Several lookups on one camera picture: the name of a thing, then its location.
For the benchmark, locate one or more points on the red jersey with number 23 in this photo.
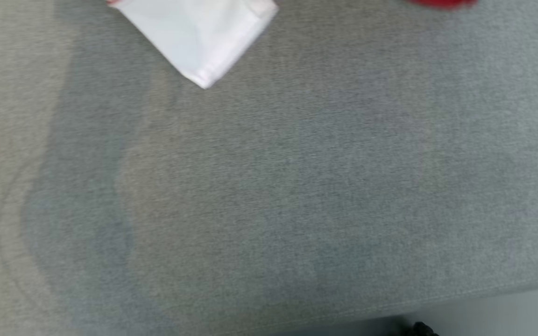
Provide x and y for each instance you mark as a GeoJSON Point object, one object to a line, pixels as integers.
{"type": "Point", "coordinates": [199, 32]}

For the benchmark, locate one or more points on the red garment with white stripes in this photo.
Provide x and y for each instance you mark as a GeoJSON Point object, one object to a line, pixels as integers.
{"type": "Point", "coordinates": [442, 3]}

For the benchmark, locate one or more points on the grey fabric sofa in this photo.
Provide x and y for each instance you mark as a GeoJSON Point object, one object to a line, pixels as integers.
{"type": "Point", "coordinates": [297, 186]}

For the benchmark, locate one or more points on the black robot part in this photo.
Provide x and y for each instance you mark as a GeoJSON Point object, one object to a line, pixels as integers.
{"type": "Point", "coordinates": [422, 329]}

